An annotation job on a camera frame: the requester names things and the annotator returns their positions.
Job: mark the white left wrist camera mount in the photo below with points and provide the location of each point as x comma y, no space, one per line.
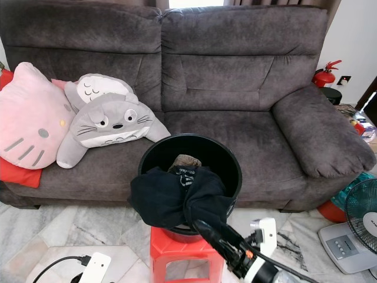
97,268

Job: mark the pink cat face pillow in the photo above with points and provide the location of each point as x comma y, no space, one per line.
32,121

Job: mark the black round plastic bucket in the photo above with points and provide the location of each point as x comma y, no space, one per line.
218,156

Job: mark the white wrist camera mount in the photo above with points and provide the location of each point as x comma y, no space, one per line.
265,236
97,268

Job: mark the red fire extinguisher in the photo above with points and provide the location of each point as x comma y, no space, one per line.
324,75

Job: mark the red plastic stool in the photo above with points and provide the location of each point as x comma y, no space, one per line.
188,253

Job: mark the grey standing fan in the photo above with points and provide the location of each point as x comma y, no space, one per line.
344,247

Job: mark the black round stool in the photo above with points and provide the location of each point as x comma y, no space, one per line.
331,95

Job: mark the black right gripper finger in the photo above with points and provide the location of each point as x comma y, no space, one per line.
219,239

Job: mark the grey brown cloth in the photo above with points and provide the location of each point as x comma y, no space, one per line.
184,163

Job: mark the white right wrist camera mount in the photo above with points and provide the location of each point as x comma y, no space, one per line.
265,236

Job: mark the wall socket plate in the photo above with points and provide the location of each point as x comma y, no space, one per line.
343,80

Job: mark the grey brown fabric sofa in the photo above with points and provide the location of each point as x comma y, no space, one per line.
241,62

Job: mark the grey Totoro plush open eyes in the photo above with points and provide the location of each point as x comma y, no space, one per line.
112,127

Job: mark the plain black garment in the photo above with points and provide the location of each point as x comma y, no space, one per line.
162,197

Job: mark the red plastic basin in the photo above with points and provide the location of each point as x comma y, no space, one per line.
333,212

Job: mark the grey Totoro plush closed eyes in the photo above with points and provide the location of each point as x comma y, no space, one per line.
97,86

